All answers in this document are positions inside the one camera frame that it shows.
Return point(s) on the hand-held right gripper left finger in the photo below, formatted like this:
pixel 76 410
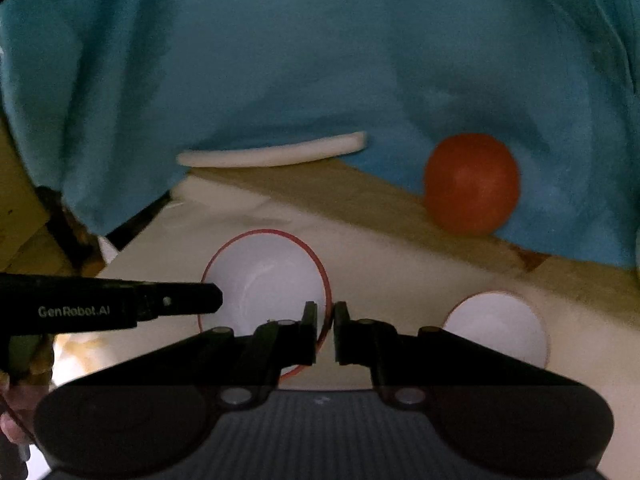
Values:
pixel 310 330

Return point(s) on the white red-rimmed ceramic bowl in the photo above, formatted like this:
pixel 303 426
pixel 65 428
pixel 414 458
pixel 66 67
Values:
pixel 265 270
pixel 495 325

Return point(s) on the red tomato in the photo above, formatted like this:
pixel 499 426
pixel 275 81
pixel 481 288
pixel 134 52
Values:
pixel 472 185

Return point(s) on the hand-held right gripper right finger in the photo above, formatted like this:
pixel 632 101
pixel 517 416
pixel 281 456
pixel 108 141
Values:
pixel 342 340

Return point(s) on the brown cardboard box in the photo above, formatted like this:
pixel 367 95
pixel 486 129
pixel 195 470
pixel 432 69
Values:
pixel 20 210

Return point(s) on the white stick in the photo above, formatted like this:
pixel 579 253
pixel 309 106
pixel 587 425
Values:
pixel 275 155

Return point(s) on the wooden tray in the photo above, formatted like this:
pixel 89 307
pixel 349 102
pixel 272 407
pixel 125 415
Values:
pixel 350 195

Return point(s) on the person's left hand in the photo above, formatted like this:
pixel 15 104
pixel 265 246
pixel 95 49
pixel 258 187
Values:
pixel 12 420

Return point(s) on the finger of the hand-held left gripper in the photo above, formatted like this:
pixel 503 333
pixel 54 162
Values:
pixel 180 300

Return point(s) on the blue crinkled cloth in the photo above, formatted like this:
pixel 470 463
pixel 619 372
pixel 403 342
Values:
pixel 300 60

